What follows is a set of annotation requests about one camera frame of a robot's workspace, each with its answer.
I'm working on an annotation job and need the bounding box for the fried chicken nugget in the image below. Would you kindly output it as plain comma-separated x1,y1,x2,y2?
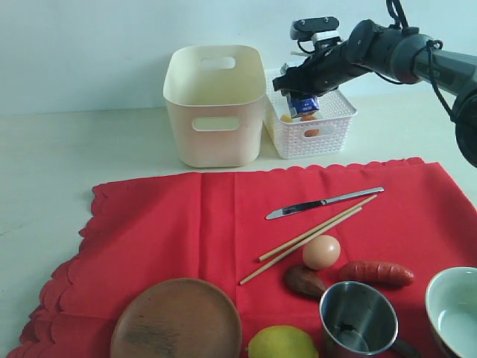
300,115,320,137

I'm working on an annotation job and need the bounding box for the pale green ceramic bowl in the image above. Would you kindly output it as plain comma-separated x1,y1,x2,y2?
425,267,476,357

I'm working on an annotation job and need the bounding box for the dark brown chicken drumstick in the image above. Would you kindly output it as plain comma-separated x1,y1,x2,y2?
283,265,327,300

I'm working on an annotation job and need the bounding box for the red scalloped cloth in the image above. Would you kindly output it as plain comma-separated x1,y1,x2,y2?
10,158,476,357

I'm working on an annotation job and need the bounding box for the stainless steel cup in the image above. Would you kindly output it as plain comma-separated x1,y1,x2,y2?
319,281,421,357

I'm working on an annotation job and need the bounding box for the silver table knife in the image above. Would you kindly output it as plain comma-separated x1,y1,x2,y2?
265,186,385,220

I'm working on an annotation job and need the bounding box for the cream plastic storage bin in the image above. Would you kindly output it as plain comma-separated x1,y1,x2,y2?
163,45,267,168

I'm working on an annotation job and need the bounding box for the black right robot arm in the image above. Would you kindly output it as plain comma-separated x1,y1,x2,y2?
273,16,476,166

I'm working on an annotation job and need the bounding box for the yellow lemon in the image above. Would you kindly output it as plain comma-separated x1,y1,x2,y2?
246,325,319,358

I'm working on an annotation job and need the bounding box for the red sausage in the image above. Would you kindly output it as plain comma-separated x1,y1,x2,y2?
338,260,415,287

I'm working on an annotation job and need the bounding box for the white perforated plastic basket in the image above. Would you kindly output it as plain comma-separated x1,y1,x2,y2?
264,69,356,160

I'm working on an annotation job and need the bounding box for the brown egg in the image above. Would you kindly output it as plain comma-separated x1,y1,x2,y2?
302,235,341,271

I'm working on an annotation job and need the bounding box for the brown wooden plate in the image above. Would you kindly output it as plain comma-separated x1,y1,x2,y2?
110,277,242,358

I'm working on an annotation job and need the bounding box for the lower wooden chopstick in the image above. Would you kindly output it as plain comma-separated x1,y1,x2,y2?
238,207,362,286

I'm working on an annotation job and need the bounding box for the yellow cheese wedge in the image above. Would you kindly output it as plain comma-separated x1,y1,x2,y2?
280,113,294,123

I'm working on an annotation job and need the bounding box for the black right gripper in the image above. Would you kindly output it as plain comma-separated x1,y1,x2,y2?
272,41,369,99

